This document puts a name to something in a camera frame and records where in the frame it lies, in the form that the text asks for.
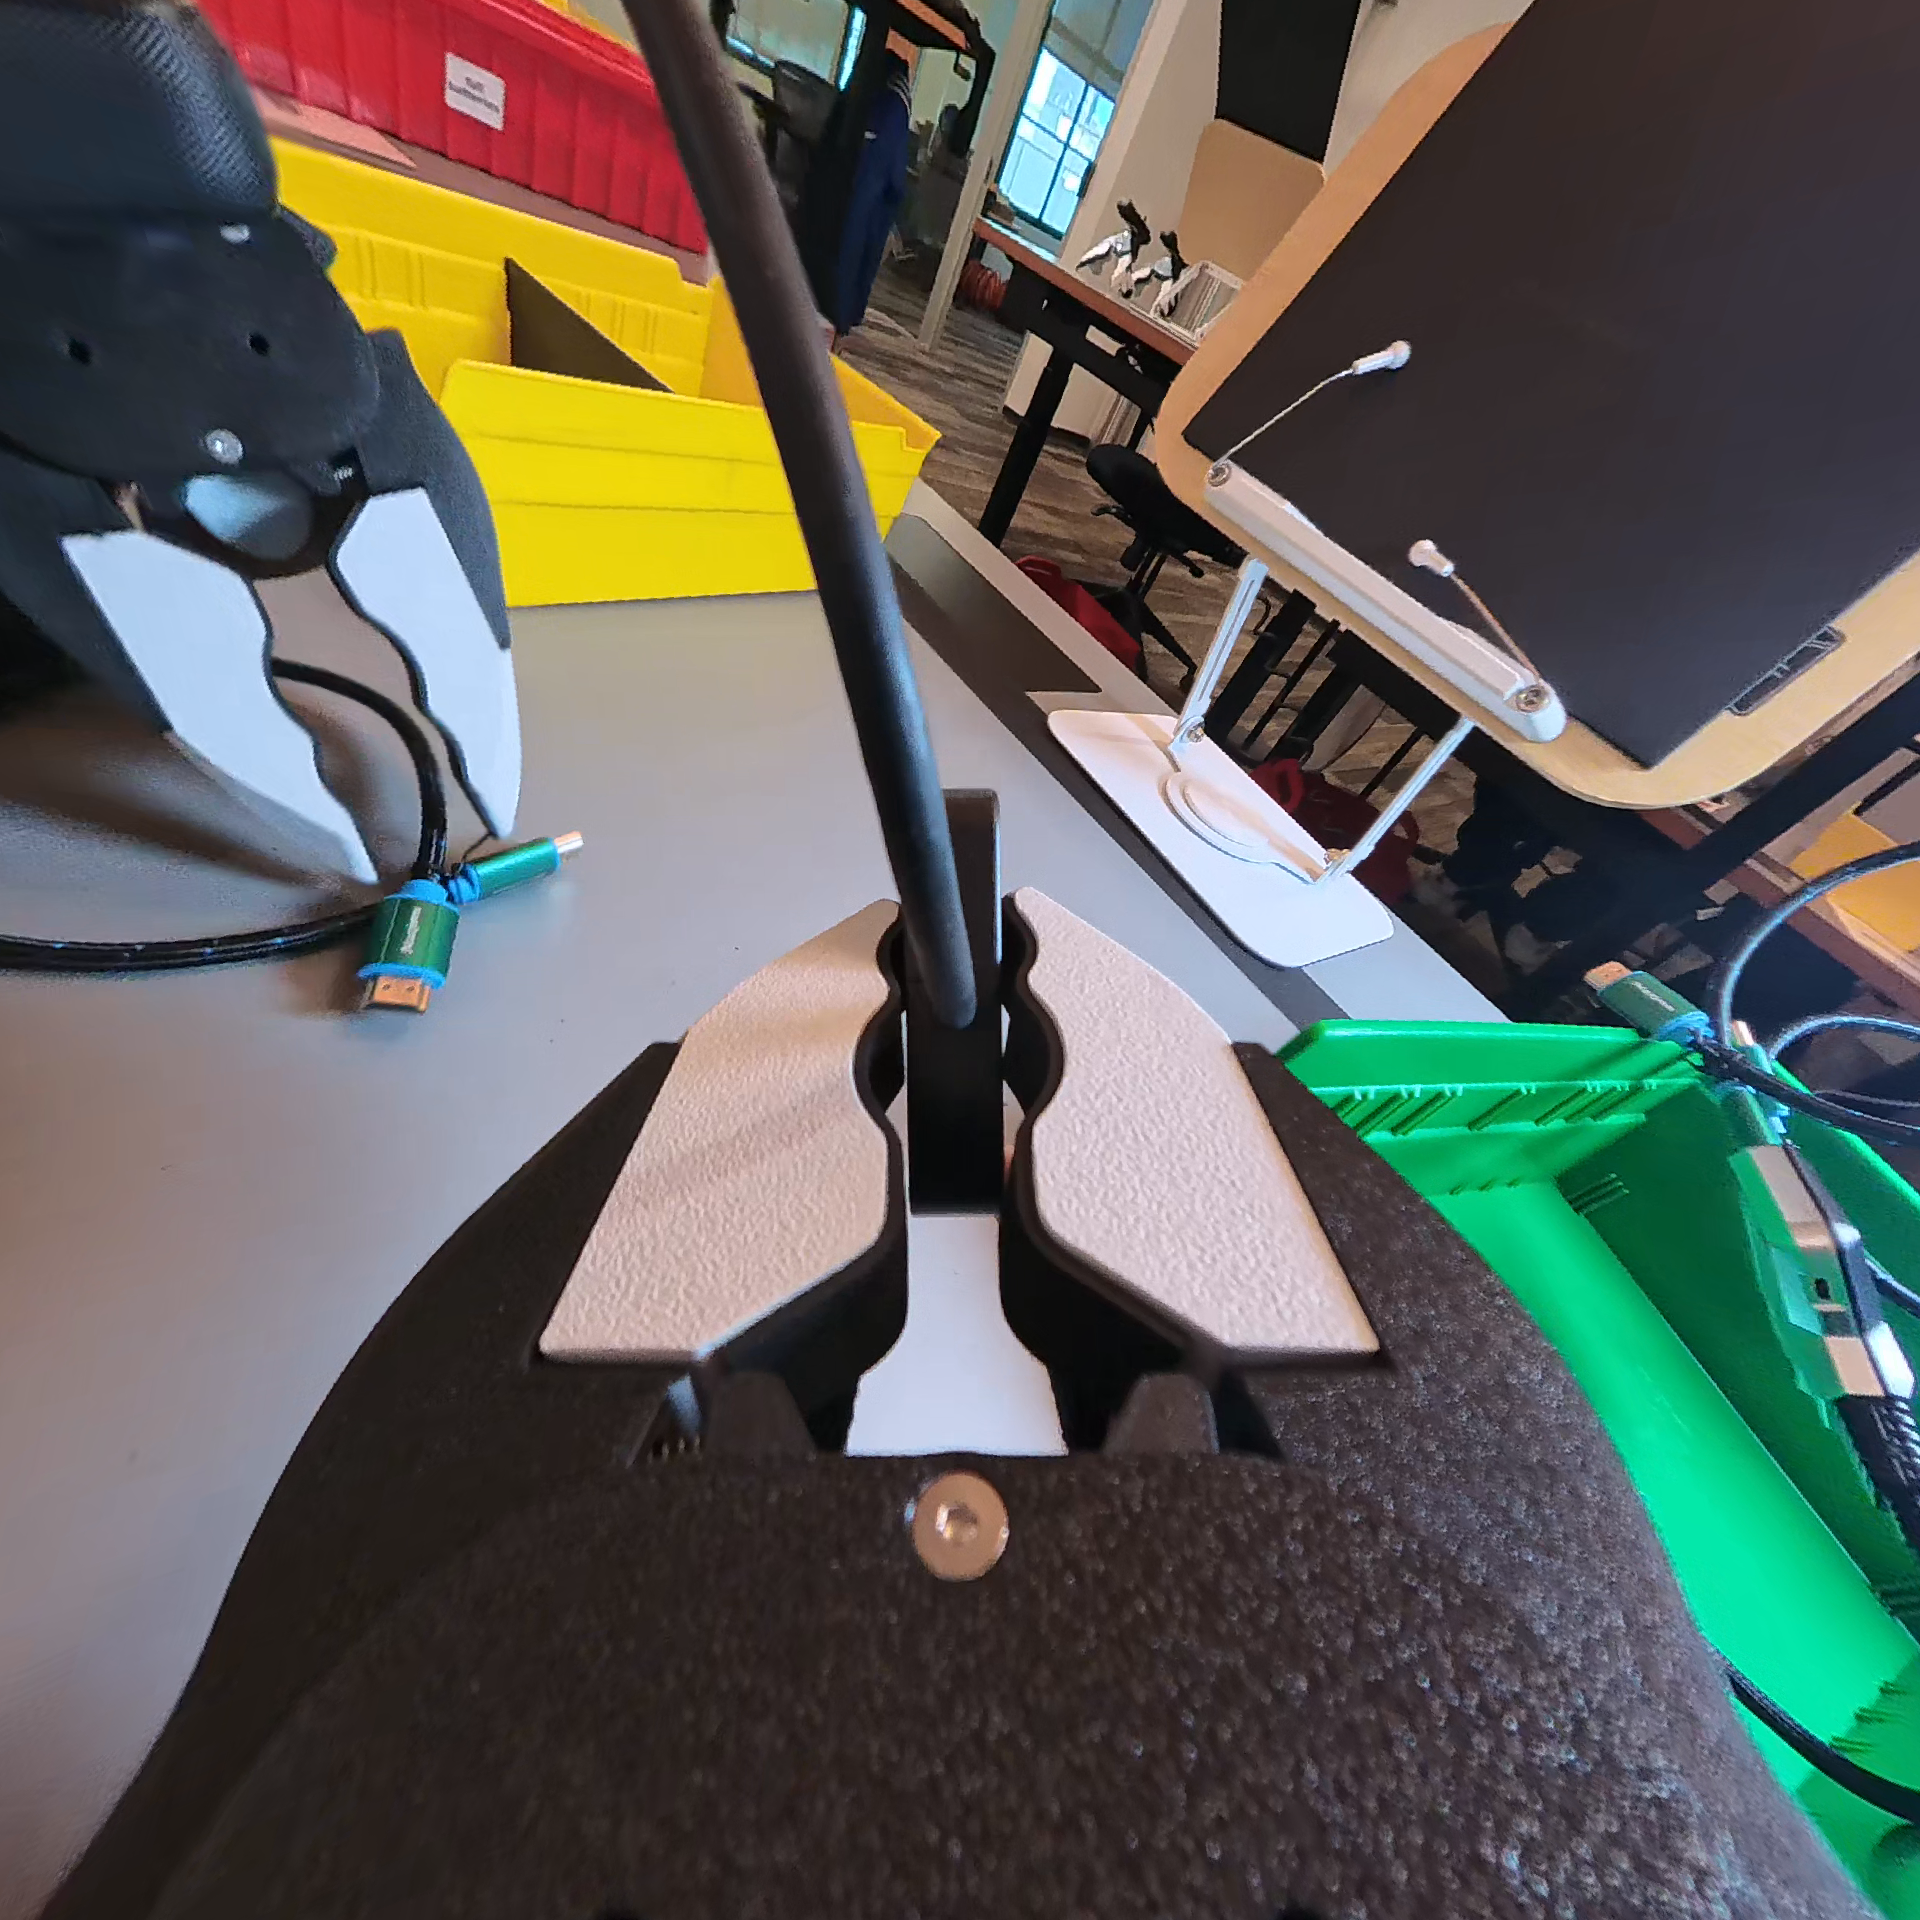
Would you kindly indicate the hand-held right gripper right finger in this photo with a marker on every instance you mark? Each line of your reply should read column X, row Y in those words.
column 1188, row 1187

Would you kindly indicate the red plastic bin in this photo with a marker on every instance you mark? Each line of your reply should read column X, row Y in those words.
column 1080, row 598
column 585, row 107

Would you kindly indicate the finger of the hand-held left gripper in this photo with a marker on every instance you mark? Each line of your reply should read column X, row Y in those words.
column 442, row 631
column 195, row 662

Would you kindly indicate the black wood-rimmed panel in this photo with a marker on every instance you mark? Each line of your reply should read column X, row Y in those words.
column 1621, row 376

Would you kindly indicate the tan and black board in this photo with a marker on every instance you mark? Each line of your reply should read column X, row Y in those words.
column 1275, row 89

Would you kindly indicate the grey multiport adapter hub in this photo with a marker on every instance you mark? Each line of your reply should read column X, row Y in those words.
column 1808, row 1275

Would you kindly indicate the yellow plastic bin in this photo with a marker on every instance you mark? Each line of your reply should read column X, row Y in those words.
column 675, row 494

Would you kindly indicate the green plastic bin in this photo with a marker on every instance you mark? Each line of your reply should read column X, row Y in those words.
column 1575, row 1275

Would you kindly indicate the black office chair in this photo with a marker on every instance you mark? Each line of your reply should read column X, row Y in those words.
column 806, row 107
column 1154, row 505

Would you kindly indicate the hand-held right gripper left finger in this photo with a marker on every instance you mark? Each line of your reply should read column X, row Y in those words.
column 720, row 1187

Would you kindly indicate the black white desktop device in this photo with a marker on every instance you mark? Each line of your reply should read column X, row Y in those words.
column 1154, row 268

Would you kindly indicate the blue hanging jacket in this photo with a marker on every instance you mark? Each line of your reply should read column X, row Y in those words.
column 869, row 195

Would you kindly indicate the red bag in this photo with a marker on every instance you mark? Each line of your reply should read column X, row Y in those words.
column 1328, row 816

